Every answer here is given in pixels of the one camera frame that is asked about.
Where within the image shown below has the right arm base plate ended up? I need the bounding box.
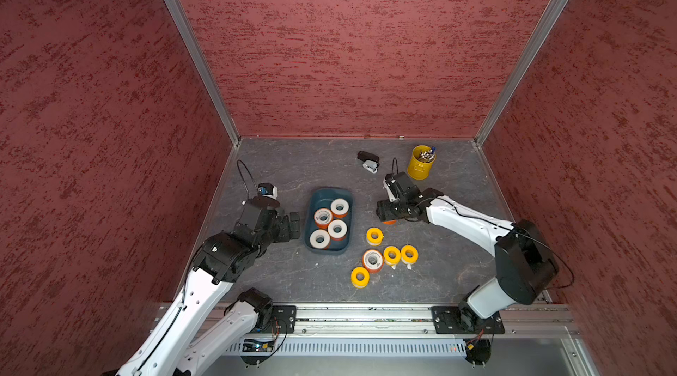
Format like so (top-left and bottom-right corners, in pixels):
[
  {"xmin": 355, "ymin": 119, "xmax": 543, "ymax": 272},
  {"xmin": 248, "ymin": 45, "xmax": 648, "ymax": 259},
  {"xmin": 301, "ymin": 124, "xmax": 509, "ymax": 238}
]
[{"xmin": 430, "ymin": 305, "xmax": 505, "ymax": 335}]

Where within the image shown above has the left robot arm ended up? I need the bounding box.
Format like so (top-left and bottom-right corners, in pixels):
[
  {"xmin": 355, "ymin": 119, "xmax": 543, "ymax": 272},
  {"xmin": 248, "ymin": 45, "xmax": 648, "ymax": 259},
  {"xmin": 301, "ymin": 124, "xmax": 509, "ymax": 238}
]
[{"xmin": 116, "ymin": 195, "xmax": 301, "ymax": 375}]

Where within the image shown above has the yellow pen cup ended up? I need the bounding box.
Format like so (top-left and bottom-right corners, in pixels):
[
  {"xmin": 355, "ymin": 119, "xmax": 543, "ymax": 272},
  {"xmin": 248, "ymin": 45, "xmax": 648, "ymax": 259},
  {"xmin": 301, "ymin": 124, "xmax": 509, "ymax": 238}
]
[{"xmin": 407, "ymin": 145, "xmax": 437, "ymax": 180}]

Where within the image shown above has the aluminium front rail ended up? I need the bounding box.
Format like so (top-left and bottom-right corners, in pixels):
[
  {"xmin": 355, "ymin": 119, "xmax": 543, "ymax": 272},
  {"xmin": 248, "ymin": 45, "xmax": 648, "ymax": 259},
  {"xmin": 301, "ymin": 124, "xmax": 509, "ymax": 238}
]
[{"xmin": 158, "ymin": 301, "xmax": 580, "ymax": 339}]

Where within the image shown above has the teal storage box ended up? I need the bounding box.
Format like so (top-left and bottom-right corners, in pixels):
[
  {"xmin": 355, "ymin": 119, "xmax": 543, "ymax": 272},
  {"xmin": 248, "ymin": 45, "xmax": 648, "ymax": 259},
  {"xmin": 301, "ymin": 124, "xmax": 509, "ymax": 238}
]
[{"xmin": 303, "ymin": 187, "xmax": 354, "ymax": 255}]

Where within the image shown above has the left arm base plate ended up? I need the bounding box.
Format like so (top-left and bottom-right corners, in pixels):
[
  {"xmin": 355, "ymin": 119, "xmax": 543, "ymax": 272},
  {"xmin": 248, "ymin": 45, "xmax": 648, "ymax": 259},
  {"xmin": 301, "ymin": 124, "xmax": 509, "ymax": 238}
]
[{"xmin": 262, "ymin": 304, "xmax": 297, "ymax": 335}]

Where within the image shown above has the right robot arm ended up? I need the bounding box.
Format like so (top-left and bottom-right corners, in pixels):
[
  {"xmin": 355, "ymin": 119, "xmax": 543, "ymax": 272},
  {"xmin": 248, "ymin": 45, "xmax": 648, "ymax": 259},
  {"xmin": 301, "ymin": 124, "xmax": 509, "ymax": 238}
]
[{"xmin": 377, "ymin": 172, "xmax": 559, "ymax": 330}]

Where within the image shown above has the yellow tape roll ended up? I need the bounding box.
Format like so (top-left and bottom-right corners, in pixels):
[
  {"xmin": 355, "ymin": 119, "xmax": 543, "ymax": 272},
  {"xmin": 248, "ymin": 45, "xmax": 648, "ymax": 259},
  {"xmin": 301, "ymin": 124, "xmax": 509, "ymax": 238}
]
[
  {"xmin": 400, "ymin": 245, "xmax": 419, "ymax": 265},
  {"xmin": 366, "ymin": 227, "xmax": 384, "ymax": 247},
  {"xmin": 383, "ymin": 245, "xmax": 401, "ymax": 268},
  {"xmin": 351, "ymin": 267, "xmax": 370, "ymax": 289}
]

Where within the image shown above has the black white stapler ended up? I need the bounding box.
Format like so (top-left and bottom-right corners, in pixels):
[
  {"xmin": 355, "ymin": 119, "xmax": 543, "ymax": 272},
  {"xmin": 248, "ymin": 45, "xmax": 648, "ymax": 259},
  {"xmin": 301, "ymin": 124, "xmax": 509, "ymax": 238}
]
[{"xmin": 357, "ymin": 150, "xmax": 380, "ymax": 174}]

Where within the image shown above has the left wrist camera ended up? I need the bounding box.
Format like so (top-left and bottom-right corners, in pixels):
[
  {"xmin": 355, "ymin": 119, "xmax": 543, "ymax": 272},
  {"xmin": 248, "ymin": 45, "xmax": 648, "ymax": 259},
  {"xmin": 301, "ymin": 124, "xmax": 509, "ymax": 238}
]
[{"xmin": 257, "ymin": 182, "xmax": 279, "ymax": 200}]

